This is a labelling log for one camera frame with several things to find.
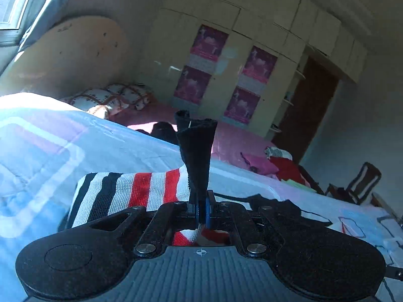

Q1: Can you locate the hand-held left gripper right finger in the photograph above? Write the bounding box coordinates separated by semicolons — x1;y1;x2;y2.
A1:
205;190;304;258

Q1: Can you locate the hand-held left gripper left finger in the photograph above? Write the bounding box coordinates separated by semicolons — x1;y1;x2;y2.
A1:
84;194;201;256

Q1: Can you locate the striped knit sweater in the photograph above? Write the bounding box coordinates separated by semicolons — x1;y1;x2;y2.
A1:
58;110;333;247

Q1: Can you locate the pink cloth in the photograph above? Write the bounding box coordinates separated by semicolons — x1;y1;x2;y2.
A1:
241;152;281;175

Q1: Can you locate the pink bed sheet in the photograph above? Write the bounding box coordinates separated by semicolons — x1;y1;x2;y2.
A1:
109;102;317;193

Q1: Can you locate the dark cloth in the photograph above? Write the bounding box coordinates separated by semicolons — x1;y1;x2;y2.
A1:
135;121;181;146

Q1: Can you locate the red cloth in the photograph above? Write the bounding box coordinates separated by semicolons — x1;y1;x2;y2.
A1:
269;157;311;187

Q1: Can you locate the black white striped cloth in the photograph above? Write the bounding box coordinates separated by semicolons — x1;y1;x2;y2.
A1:
264;146;293;161

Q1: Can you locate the green paper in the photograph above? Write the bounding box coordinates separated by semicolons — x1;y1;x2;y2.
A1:
285;179;317;193

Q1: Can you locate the dark wooden footboard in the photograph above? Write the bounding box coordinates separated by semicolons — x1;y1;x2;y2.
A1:
297;165;326;196

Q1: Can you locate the heart patterned pillow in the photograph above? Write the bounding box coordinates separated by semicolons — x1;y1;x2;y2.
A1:
106;83;155;111
59;88;130;120

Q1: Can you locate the brown wooden door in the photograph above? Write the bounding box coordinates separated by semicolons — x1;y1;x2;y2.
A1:
272;56;341;165

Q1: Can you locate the dark wooden chair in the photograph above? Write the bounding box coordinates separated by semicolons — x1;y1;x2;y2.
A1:
326;162;382;206

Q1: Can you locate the white blue printed blanket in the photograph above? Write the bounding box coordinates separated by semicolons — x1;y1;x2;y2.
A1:
0;93;403;302

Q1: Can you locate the cream wardrobe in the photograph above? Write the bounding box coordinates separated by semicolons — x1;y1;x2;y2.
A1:
135;0;370;139

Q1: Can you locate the cream round headboard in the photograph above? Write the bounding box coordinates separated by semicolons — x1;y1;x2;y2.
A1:
0;14;130;99

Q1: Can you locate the grey curtain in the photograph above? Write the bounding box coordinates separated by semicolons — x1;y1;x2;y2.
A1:
17;0;80;55

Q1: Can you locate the window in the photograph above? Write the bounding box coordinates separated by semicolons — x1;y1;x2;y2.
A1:
0;0;42;43

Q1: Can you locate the pink wall poster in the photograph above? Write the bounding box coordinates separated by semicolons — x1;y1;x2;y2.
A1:
241;46;278;85
189;24;229;67
173;65;212;105
224;86;261;124

